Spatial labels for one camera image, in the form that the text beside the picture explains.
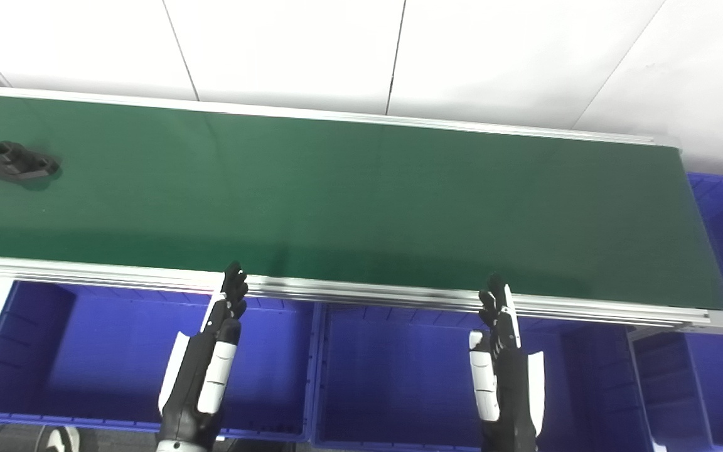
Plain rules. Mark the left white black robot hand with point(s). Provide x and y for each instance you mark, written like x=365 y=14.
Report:
x=201 y=370

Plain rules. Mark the white black robot foot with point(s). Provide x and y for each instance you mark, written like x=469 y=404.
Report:
x=60 y=441

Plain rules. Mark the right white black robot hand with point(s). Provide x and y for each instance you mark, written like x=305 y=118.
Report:
x=506 y=376

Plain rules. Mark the black flanged machine part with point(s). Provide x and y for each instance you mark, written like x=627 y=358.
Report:
x=16 y=164

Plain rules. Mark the green conveyor belt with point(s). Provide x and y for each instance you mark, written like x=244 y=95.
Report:
x=336 y=188
x=368 y=292

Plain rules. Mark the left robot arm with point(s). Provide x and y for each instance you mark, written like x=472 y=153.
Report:
x=179 y=447

